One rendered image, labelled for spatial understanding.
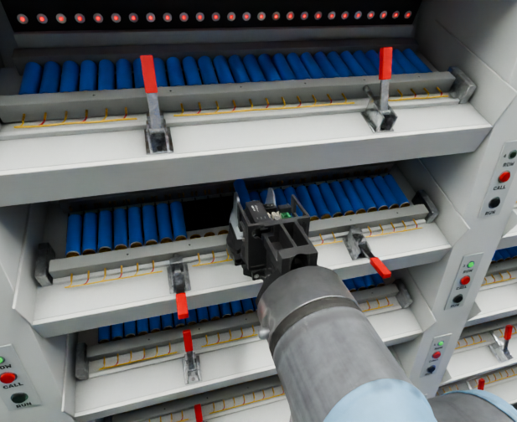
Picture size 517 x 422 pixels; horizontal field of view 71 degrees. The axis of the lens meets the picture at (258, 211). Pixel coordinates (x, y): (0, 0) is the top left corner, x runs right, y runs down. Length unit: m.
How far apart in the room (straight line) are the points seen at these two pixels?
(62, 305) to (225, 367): 0.28
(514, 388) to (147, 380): 0.99
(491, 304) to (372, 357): 0.61
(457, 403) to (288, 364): 0.20
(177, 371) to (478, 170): 0.55
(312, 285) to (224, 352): 0.36
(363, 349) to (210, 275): 0.28
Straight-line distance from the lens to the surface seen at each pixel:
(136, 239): 0.53
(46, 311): 0.53
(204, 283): 0.51
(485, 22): 0.60
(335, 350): 0.28
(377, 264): 0.52
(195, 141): 0.41
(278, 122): 0.45
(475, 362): 1.03
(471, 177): 0.60
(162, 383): 0.65
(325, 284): 0.33
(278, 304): 0.32
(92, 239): 0.54
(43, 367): 0.59
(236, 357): 0.66
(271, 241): 0.39
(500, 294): 0.91
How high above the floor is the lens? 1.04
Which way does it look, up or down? 30 degrees down
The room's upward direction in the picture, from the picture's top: straight up
